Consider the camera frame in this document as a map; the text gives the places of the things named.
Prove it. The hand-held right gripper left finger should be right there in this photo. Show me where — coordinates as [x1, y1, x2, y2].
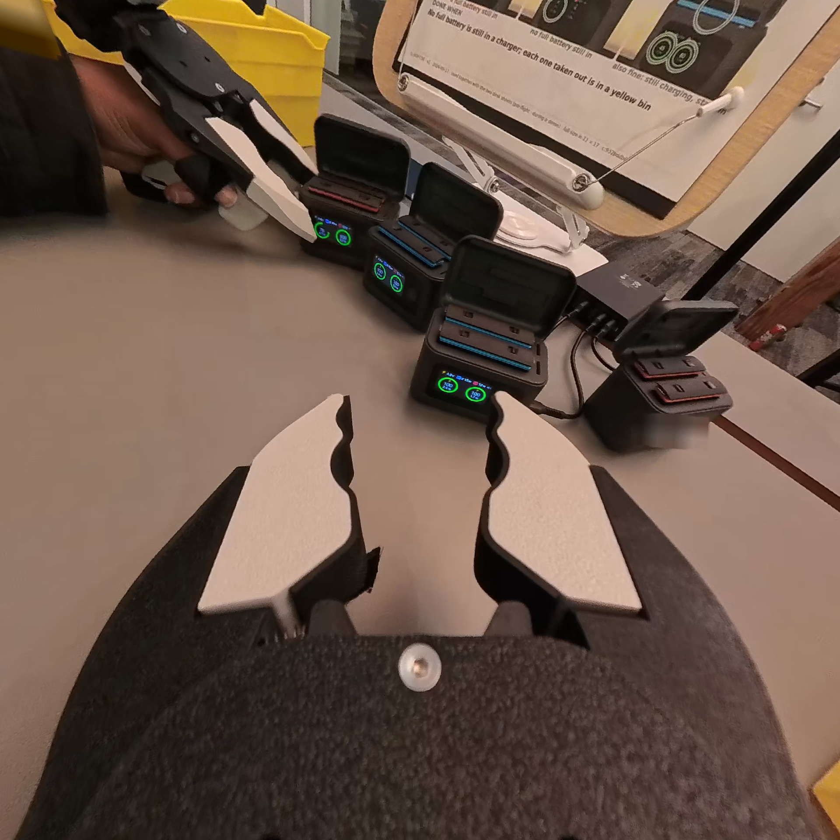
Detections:
[197, 394, 383, 641]

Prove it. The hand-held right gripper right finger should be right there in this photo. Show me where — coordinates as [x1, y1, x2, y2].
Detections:
[474, 392, 644, 632]

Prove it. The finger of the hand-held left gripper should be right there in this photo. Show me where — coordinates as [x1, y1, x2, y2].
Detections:
[205, 115, 318, 242]
[248, 98, 320, 178]

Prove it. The black battery charging case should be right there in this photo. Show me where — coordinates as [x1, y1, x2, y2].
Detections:
[584, 298, 740, 454]
[298, 113, 412, 270]
[363, 162, 505, 331]
[410, 235, 577, 422]

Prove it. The person's left hand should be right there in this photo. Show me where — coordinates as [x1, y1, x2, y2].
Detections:
[69, 56, 240, 210]

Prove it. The white board ledge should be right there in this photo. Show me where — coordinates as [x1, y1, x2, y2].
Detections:
[397, 73, 606, 212]

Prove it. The black multiport charger hub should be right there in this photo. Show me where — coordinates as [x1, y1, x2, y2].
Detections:
[567, 269, 665, 343]

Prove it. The brown wooden panel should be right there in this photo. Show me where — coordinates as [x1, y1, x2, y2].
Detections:
[735, 256, 840, 343]

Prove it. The instruction sheet on wooden stand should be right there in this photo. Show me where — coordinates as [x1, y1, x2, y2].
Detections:
[373, 0, 840, 240]

